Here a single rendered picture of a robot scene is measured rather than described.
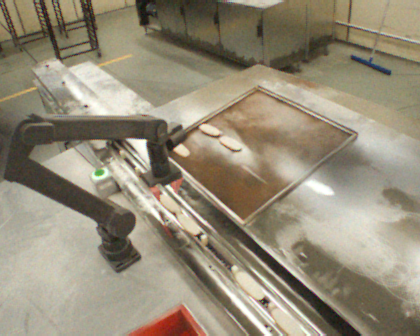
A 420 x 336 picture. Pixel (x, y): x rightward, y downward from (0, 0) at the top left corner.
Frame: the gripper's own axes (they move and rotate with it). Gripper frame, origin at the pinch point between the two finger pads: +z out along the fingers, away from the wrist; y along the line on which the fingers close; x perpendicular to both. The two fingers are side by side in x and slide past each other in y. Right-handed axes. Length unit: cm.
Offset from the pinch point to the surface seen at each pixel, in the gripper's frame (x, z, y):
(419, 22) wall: -113, 43, -370
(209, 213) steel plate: 9.1, 6.6, -8.9
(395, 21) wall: -141, 47, -370
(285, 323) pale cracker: 54, 2, 1
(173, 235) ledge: 13.8, 2.2, 6.2
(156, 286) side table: 23.2, 6.3, 18.0
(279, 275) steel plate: 40.6, 6.6, -9.3
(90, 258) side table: 2.6, 6.2, 29.3
